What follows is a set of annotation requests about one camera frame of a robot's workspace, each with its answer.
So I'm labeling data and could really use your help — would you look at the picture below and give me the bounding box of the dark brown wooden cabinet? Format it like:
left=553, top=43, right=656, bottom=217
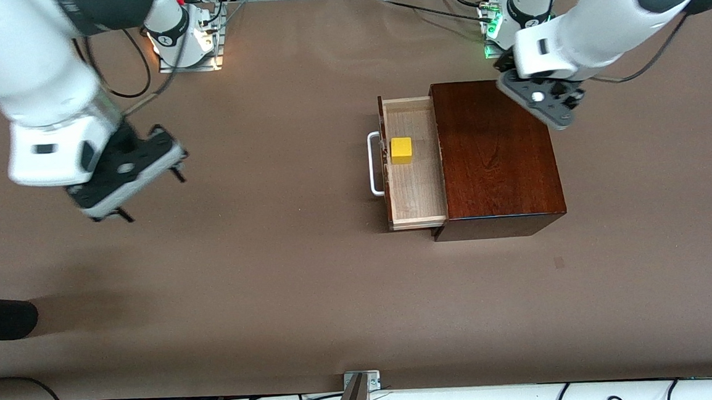
left=425, top=77, right=569, bottom=243

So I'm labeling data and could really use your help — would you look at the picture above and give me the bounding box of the yellow wooden block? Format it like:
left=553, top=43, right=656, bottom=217
left=389, top=136, right=415, bottom=165

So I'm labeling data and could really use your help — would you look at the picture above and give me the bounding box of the wooden drawer with white handle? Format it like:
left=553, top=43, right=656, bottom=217
left=365, top=91, right=451, bottom=232

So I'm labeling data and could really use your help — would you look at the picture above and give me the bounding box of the brown paper table cover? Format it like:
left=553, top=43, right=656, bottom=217
left=0, top=0, right=712, bottom=400

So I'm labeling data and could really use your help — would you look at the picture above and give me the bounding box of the black cable with silver plug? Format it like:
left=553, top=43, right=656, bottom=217
left=115, top=4, right=234, bottom=116

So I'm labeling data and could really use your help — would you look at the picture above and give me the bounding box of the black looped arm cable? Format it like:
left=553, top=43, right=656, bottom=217
left=77, top=27, right=154, bottom=102

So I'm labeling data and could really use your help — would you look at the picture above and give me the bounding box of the black cable on table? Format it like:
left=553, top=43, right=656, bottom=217
left=381, top=0, right=495, bottom=31

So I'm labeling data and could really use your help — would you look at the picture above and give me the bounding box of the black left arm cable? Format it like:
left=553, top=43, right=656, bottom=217
left=586, top=11, right=694, bottom=85

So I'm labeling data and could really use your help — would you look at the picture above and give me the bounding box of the silver camera mount bracket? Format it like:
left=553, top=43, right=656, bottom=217
left=342, top=369, right=382, bottom=393

